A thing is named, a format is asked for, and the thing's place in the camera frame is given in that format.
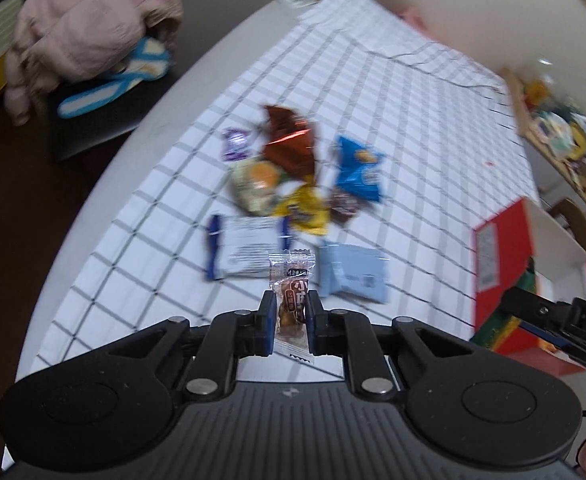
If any dark brown clear packet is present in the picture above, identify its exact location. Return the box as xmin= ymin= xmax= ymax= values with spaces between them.
xmin=329 ymin=186 xmax=374 ymax=226

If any purple candy wrapper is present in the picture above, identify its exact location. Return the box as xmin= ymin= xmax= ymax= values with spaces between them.
xmin=223 ymin=128 xmax=250 ymax=162

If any wooden shelf with clutter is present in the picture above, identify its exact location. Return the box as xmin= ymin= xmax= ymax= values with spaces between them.
xmin=499 ymin=58 xmax=586 ymax=213

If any brown foil snack bag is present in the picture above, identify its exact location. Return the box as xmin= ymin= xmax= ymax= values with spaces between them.
xmin=263 ymin=105 xmax=316 ymax=182

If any pink puffer jacket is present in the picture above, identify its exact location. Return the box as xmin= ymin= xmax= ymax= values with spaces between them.
xmin=5 ymin=0 xmax=183 ymax=126

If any pink paper sheet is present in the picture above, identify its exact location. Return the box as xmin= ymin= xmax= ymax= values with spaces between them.
xmin=399 ymin=6 xmax=433 ymax=38

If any white blue snack packet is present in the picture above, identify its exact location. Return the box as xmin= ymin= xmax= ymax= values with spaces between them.
xmin=206 ymin=214 xmax=292 ymax=281

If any white checkered tablecloth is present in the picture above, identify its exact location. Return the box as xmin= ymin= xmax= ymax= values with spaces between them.
xmin=32 ymin=0 xmax=536 ymax=370

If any blue cookie packet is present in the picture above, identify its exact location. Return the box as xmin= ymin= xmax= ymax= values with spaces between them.
xmin=335 ymin=136 xmax=385 ymax=203

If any light blue snack packet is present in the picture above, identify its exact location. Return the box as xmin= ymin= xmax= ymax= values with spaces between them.
xmin=317 ymin=243 xmax=387 ymax=304

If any yellow candy packet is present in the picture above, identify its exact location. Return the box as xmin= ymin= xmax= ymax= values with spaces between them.
xmin=272 ymin=183 xmax=330 ymax=236

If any orange jelly snack packet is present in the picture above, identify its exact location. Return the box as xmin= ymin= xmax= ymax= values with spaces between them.
xmin=230 ymin=158 xmax=287 ymax=217

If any red cardboard box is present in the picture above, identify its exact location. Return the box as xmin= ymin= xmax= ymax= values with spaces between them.
xmin=473 ymin=197 xmax=586 ymax=377

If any clear brown candy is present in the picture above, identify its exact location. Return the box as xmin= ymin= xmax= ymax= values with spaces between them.
xmin=269 ymin=249 xmax=316 ymax=364

